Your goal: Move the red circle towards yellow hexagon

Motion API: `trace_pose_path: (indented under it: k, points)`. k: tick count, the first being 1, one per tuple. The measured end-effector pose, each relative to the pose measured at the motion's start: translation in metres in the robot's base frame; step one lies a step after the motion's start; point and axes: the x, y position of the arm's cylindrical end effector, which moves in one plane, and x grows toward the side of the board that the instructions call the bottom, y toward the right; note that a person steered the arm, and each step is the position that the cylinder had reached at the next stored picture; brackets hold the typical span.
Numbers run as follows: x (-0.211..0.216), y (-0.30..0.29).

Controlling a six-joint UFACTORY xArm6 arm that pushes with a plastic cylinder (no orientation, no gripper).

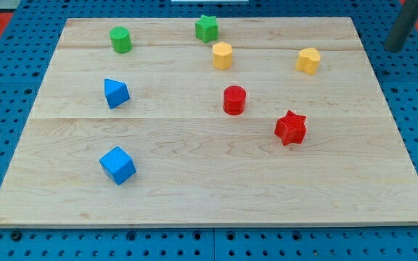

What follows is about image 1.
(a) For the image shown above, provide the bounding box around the red cylinder block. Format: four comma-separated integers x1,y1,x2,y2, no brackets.
223,85,247,115

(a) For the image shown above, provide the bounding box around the yellow hexagon block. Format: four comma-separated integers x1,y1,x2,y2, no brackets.
213,42,233,70

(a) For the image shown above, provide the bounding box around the wooden board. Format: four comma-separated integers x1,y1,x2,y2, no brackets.
0,17,418,228

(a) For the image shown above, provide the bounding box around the red star block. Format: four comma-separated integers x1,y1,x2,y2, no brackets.
274,110,307,146

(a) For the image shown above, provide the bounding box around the blue cube block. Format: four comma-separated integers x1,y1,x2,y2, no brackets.
99,146,136,186

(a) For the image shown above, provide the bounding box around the blue triangle block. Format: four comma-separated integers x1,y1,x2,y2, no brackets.
104,78,130,109

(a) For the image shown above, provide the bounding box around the green star block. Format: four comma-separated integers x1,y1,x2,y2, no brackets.
195,14,218,44

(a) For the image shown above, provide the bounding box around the yellow heart block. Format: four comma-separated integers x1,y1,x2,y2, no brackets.
295,48,321,75

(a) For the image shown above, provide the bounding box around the green cylinder block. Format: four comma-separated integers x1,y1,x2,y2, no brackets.
109,26,133,54

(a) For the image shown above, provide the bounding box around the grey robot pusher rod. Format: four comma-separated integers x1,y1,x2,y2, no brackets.
384,0,418,53

